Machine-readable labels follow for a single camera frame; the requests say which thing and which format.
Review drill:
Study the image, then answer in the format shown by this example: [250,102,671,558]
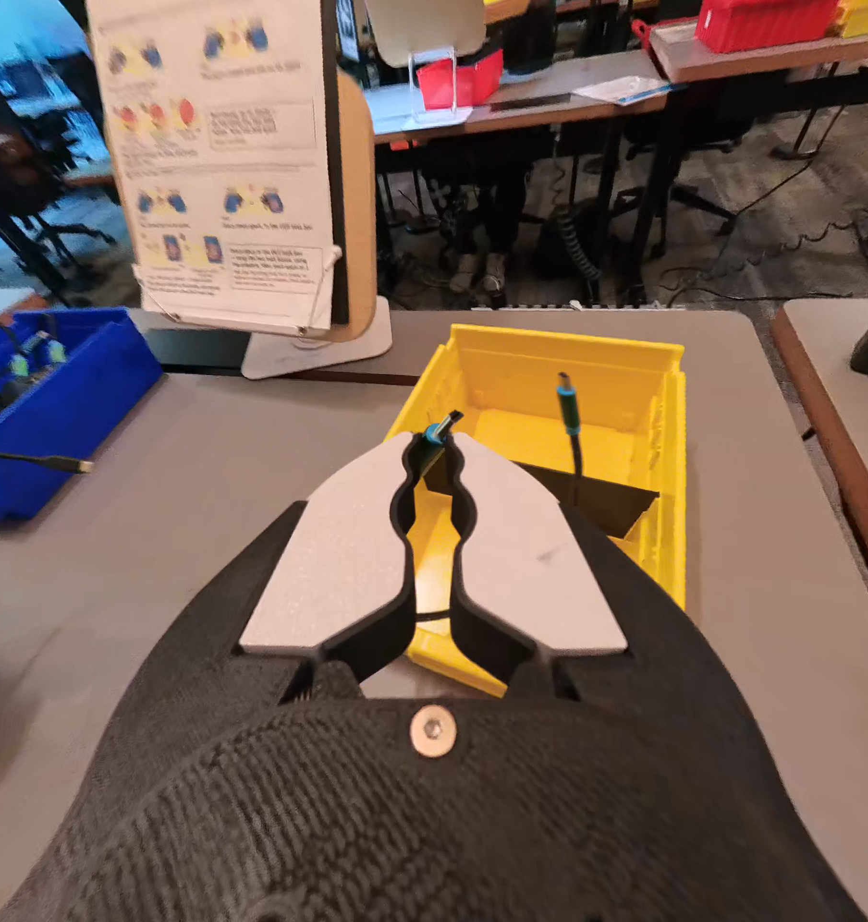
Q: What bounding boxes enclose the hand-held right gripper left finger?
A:
[238,431,449,684]

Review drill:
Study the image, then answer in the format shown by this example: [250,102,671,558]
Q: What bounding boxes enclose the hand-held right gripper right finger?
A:
[442,431,629,698]

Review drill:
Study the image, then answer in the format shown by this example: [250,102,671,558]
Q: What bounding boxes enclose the thin black cable blue-collared plug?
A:
[414,409,465,624]

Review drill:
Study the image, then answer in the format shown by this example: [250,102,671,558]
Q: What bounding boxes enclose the blue plastic bin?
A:
[0,306,164,523]

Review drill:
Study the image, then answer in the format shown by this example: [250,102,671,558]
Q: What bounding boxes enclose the white stand base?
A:
[241,295,393,380]

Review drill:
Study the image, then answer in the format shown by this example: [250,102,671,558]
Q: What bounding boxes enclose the brown-edged grey table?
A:
[771,297,868,606]

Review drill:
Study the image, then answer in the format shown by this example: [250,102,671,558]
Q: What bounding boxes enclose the wooden sheet holder board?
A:
[320,0,379,345]

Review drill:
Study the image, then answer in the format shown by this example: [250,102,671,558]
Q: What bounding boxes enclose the printed instruction sheet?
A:
[86,0,334,334]

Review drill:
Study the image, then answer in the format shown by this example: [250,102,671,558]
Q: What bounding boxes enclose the clear acrylic stand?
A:
[403,45,473,131]

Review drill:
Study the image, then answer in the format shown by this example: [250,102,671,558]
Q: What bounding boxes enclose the black flat bar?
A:
[489,92,573,114]

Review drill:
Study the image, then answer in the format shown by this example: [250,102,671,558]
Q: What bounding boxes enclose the black office chair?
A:
[0,68,118,303]
[617,68,755,239]

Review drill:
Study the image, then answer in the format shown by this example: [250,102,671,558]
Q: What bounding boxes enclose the long grey work table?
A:
[650,20,868,167]
[365,50,672,303]

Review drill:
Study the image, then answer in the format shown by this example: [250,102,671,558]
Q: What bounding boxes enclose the white plastic sleeve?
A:
[572,72,676,107]

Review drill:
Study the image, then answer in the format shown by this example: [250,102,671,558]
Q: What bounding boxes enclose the small red plastic bin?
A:
[416,49,504,110]

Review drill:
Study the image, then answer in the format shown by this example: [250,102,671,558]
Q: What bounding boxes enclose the beige rounded board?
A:
[364,0,487,71]

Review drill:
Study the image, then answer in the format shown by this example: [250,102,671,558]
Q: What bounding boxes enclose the large red plastic bin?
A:
[695,0,842,53]

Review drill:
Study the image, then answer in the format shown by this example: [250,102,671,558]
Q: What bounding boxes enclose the thin cable small green plug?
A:
[555,371,586,505]

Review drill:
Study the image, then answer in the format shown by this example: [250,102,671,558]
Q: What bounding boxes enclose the black cable metal plug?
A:
[0,448,95,476]

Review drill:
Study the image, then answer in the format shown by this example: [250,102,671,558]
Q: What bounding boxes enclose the black coiled cable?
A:
[555,205,602,283]

